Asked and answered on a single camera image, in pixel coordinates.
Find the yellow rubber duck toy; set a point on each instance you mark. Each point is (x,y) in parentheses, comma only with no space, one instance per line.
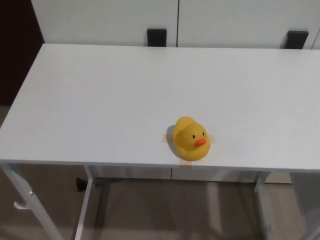
(187,140)

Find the white metal desk crossbar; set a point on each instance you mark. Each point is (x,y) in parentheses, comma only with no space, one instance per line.
(175,181)

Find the white metal desk leg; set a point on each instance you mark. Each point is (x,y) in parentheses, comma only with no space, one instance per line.
(84,205)
(263,190)
(30,198)

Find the white hook on desk leg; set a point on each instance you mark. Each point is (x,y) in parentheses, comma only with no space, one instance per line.
(19,206)

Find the wide beige tape strip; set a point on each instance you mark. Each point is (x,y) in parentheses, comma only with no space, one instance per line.
(166,139)

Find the small black floor foot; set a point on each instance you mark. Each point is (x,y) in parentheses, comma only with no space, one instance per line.
(81,185)

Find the white partition panel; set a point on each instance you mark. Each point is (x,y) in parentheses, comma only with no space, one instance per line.
(100,20)
(237,20)

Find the black partition bracket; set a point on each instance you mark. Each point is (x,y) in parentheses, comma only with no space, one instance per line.
(156,37)
(296,39)

